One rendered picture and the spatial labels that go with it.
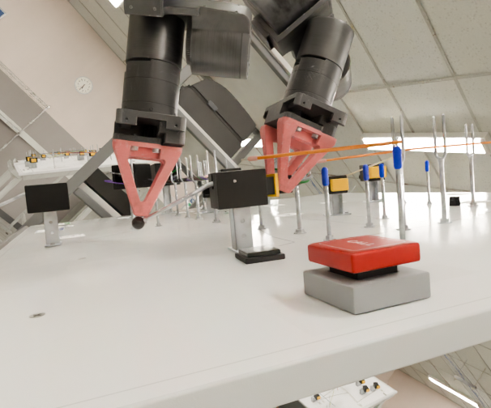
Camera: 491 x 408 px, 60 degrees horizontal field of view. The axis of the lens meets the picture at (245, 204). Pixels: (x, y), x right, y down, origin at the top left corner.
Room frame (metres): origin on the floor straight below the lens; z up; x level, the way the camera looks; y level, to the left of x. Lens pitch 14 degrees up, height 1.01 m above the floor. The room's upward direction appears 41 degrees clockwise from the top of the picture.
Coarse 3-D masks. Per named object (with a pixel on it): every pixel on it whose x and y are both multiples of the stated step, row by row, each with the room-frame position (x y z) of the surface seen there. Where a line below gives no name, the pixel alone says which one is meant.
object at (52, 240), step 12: (36, 192) 0.69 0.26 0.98; (48, 192) 0.70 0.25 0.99; (60, 192) 0.70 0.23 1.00; (0, 204) 0.71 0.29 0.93; (36, 204) 0.70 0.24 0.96; (48, 204) 0.70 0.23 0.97; (60, 204) 0.71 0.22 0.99; (48, 216) 0.72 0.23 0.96; (48, 228) 0.72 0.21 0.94; (48, 240) 0.73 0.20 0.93
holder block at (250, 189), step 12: (264, 168) 0.44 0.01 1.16; (216, 180) 0.44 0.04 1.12; (228, 180) 0.44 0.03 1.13; (240, 180) 0.44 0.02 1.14; (252, 180) 0.44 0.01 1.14; (264, 180) 0.45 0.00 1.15; (216, 192) 0.45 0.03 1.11; (228, 192) 0.44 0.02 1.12; (240, 192) 0.44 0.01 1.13; (252, 192) 0.45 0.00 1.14; (264, 192) 0.45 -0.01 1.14; (216, 204) 0.45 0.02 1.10; (228, 204) 0.45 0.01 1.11; (240, 204) 0.45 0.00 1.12; (252, 204) 0.45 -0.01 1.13; (264, 204) 0.45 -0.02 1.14
